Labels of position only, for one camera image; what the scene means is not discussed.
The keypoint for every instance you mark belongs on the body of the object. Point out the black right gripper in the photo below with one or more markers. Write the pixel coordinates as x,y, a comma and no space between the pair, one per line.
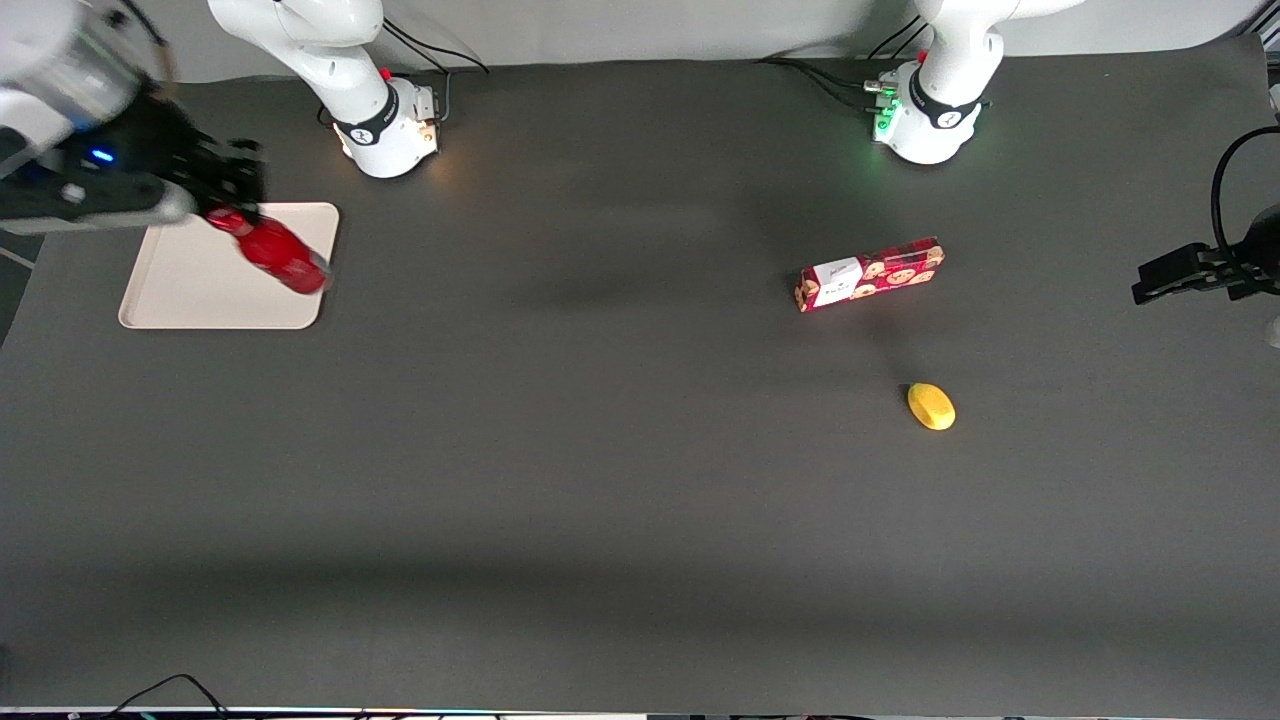
150,132

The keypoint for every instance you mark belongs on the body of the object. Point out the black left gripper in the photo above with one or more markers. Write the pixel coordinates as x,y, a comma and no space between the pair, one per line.
1222,267

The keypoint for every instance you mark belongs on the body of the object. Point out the red coke bottle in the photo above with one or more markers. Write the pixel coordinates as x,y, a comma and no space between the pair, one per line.
280,255

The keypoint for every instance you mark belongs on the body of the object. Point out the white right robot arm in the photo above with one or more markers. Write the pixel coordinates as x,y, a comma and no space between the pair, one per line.
372,135

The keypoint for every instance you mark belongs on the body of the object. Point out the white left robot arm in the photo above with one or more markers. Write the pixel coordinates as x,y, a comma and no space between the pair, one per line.
935,125

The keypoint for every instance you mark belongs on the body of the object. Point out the beige plastic tray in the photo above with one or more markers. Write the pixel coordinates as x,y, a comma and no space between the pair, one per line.
200,290

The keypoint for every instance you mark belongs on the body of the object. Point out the yellow lemon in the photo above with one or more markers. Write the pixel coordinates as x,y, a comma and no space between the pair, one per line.
932,407

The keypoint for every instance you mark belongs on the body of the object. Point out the red tartan cookie box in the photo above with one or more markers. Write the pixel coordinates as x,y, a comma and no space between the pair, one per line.
880,272

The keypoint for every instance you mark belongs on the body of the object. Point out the dark grey table cover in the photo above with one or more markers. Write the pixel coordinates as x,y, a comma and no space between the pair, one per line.
600,450

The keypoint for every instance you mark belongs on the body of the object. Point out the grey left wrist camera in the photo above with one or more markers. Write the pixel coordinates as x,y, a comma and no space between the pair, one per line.
1265,232

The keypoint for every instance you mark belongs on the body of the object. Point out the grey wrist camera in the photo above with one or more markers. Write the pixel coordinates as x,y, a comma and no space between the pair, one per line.
1265,232
90,205

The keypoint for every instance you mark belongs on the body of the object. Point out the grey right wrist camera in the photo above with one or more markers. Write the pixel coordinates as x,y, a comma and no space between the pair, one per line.
90,205

